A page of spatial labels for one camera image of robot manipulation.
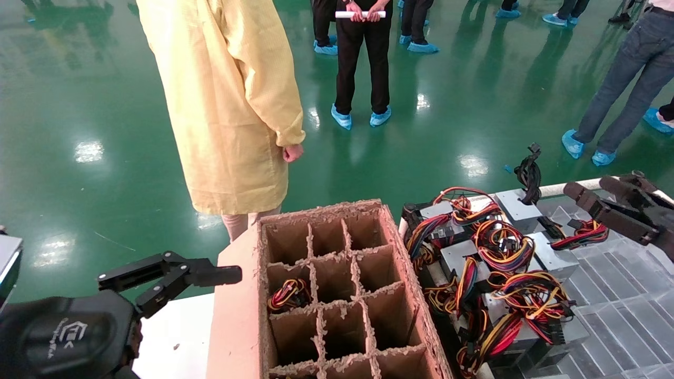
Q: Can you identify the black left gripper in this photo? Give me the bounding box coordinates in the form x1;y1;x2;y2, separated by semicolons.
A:
0;251;243;379

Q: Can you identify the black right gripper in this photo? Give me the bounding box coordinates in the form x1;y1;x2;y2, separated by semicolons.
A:
563;175;674;261

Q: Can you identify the brown cardboard divider box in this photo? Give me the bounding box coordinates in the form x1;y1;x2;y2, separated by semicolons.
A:
207;200;454;379

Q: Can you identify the clear acrylic divided tray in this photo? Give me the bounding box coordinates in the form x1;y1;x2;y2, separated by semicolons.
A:
527;197;674;379

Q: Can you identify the person in blue jeans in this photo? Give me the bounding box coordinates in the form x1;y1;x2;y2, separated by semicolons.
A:
561;0;674;167

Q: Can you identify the person in yellow coat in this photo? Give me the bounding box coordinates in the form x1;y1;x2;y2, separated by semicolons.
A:
136;0;306;243

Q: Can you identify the person in black shoes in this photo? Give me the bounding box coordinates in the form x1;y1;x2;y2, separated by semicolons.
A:
608;0;639;23

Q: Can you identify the person with blue shoe covers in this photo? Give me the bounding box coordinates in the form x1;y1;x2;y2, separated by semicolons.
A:
542;0;581;27
495;0;523;19
312;0;339;56
398;0;439;54

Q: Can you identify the person in black clothes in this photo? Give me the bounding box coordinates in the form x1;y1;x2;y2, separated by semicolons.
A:
331;0;394;131

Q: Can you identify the power supply with black cables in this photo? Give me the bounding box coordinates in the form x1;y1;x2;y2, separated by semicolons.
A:
495;142;546;222

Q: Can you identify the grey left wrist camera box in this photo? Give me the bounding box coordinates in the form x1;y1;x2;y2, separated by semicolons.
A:
0;234;24;311

